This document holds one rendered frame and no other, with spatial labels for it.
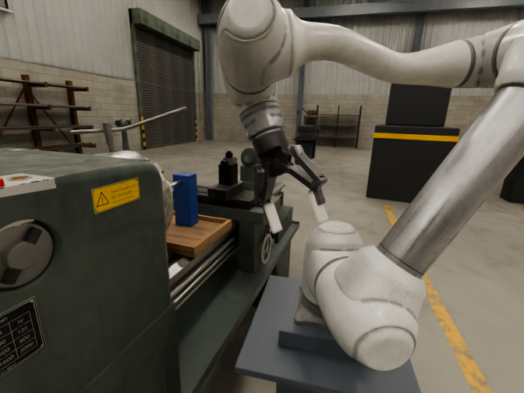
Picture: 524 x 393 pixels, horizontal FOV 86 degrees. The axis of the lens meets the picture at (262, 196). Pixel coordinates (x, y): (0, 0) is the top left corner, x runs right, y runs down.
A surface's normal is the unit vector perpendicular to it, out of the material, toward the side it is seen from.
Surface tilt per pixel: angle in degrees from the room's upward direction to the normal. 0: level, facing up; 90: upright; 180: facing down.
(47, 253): 90
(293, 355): 0
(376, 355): 95
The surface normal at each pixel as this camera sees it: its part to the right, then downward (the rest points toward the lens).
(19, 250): 0.94, 0.11
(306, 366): 0.03, -0.96
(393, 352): 0.01, 0.37
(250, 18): -0.11, -0.02
